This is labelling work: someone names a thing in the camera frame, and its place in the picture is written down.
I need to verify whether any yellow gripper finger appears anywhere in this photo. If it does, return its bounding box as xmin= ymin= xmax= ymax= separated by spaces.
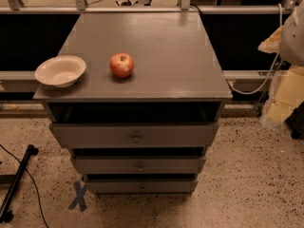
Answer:
xmin=259 ymin=101 xmax=294 ymax=127
xmin=257 ymin=28 xmax=281 ymax=53

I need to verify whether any grey drawer cabinet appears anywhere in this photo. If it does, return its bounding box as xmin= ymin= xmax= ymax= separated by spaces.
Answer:
xmin=34 ymin=12 xmax=232 ymax=184

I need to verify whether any black stand leg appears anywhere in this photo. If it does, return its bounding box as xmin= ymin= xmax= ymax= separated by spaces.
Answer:
xmin=0 ymin=144 xmax=39 ymax=223

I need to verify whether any white bowl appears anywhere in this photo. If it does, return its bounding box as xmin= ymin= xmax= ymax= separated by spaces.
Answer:
xmin=35 ymin=55 xmax=86 ymax=87

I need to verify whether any white cable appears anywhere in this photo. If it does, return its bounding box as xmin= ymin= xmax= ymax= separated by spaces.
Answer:
xmin=227 ymin=3 xmax=284 ymax=96

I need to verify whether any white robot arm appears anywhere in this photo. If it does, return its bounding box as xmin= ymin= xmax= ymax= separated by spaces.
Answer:
xmin=257 ymin=1 xmax=304 ymax=128

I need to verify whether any grey drawer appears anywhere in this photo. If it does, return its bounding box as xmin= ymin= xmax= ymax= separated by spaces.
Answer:
xmin=49 ymin=123 xmax=219 ymax=148
xmin=86 ymin=180 xmax=198 ymax=194
xmin=70 ymin=156 xmax=205 ymax=174

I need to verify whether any red apple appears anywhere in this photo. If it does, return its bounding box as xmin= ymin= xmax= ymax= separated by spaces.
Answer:
xmin=110 ymin=53 xmax=135 ymax=79

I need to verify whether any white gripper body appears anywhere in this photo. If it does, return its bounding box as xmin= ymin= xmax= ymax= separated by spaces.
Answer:
xmin=275 ymin=65 xmax=304 ymax=109

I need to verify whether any metal frame rail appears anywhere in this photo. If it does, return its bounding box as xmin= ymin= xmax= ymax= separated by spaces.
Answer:
xmin=0 ymin=0 xmax=304 ymax=93

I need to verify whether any black floor cable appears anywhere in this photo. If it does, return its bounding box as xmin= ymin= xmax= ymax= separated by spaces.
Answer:
xmin=0 ymin=143 xmax=50 ymax=228

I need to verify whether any blue tape cross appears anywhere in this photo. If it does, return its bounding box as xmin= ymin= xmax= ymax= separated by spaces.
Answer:
xmin=68 ymin=181 xmax=87 ymax=212

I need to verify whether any grey bottom drawer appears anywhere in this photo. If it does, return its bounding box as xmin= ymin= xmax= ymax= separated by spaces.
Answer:
xmin=86 ymin=180 xmax=198 ymax=194

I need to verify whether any grey middle drawer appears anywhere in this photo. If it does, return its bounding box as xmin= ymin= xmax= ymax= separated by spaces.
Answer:
xmin=70 ymin=156 xmax=205 ymax=174

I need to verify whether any grey top drawer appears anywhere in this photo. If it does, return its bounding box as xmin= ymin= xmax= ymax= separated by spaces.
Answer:
xmin=49 ymin=123 xmax=219 ymax=148

